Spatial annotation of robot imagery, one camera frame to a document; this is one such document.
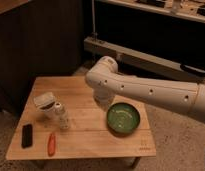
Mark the wooden table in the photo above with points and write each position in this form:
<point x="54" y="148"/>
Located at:
<point x="88" y="135"/>

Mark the orange carrot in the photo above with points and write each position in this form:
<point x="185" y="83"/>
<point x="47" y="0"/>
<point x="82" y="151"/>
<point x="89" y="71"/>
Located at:
<point x="51" y="144"/>

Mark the green bowl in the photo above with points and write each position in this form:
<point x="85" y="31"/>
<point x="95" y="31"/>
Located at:
<point x="123" y="118"/>

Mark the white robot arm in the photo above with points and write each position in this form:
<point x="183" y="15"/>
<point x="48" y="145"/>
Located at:
<point x="186" y="98"/>

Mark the clear plastic bottle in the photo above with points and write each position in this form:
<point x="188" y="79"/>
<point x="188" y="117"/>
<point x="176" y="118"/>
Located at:
<point x="62" y="116"/>

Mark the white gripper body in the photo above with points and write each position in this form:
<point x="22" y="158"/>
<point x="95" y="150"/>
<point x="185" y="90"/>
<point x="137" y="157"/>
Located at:
<point x="103" y="99"/>

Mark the vertical metal pole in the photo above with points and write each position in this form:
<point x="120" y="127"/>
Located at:
<point x="94" y="33"/>

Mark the black phone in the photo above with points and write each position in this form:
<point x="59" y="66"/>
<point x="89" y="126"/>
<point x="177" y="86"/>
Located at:
<point x="27" y="136"/>

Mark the grey metal shelf beam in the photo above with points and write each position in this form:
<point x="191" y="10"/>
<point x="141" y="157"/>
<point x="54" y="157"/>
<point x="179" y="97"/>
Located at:
<point x="160" y="66"/>

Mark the white cup with lid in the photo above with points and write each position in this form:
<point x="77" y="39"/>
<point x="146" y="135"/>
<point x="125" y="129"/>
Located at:
<point x="45" y="103"/>

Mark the black object on shelf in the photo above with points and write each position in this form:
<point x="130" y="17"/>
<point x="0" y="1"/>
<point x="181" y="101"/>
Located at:
<point x="192" y="71"/>

